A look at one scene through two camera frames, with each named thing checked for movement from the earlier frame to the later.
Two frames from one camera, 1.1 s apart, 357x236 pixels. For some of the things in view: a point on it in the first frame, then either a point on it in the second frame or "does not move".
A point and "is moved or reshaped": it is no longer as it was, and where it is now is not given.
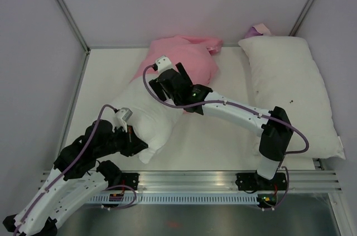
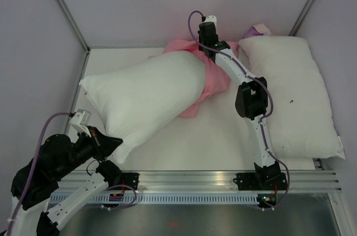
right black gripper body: (158, 88) to (202, 41)
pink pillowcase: (196, 56) is moved or reshaped
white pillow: (153, 119) is moved or reshaped
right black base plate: (255, 182) does not move
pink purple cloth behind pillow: (259, 29) does not move
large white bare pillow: (284, 76) does not move
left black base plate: (130, 179) does not move
